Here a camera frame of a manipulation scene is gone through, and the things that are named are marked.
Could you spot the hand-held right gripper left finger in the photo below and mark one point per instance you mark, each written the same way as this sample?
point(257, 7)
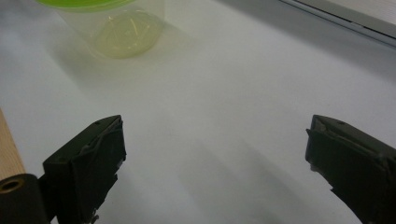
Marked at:
point(84, 171)

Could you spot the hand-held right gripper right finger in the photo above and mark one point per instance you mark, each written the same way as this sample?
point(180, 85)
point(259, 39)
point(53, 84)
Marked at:
point(358, 161)

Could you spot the wooden board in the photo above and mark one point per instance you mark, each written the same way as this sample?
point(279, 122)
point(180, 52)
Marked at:
point(7, 152)

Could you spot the small round green-lidded container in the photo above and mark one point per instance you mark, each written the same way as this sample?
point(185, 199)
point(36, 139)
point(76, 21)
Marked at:
point(127, 34)

